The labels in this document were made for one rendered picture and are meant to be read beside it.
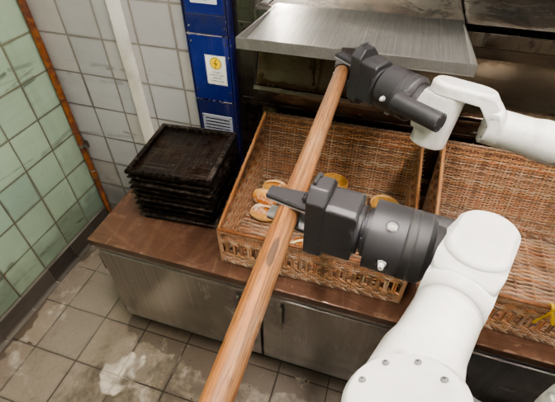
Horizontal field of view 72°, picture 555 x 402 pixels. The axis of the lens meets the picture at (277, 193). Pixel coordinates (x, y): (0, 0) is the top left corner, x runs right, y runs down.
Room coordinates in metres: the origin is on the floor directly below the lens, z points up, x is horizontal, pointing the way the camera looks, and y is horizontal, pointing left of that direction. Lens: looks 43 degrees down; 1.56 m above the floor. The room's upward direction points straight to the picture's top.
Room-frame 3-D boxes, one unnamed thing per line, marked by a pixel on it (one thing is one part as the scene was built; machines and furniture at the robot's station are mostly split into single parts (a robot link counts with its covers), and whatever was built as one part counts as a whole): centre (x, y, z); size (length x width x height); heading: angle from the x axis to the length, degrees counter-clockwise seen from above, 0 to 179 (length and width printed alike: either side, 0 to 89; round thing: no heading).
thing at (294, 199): (0.37, -0.02, 1.22); 0.06 x 0.03 x 0.02; 66
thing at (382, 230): (0.33, -0.10, 1.20); 0.12 x 0.10 x 0.13; 66
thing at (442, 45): (1.03, -0.21, 1.19); 0.55 x 0.36 x 0.03; 74
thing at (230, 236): (0.89, -0.15, 0.72); 0.56 x 0.49 x 0.28; 74
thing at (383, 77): (0.72, -0.20, 1.20); 0.12 x 0.10 x 0.13; 39
